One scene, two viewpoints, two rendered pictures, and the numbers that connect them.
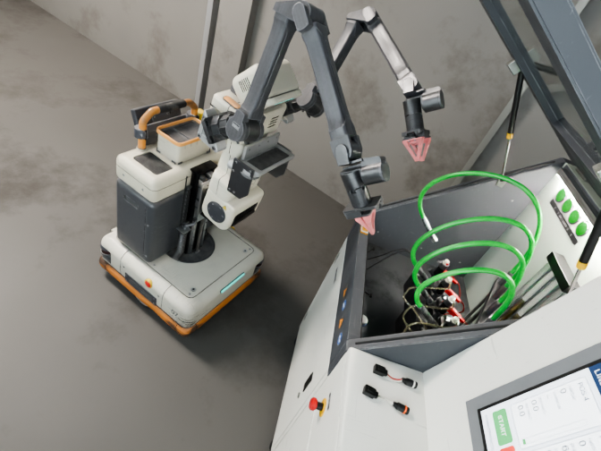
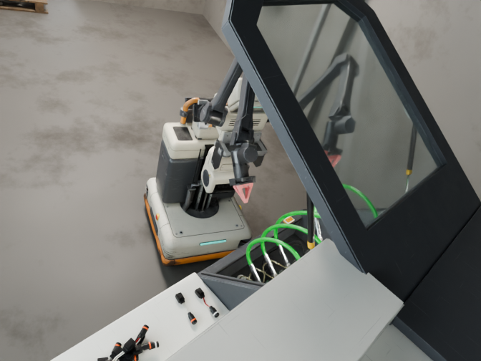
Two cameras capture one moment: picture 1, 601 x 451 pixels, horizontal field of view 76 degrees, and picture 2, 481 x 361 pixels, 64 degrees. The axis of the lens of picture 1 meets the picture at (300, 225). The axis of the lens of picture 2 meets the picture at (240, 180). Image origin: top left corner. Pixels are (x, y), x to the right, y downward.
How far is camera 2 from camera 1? 0.90 m
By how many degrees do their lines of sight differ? 29
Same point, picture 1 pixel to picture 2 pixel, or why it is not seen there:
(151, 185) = (172, 146)
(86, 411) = (82, 277)
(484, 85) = not seen: outside the picture
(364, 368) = (191, 286)
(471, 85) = not seen: outside the picture
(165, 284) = (165, 220)
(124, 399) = (106, 283)
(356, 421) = (156, 305)
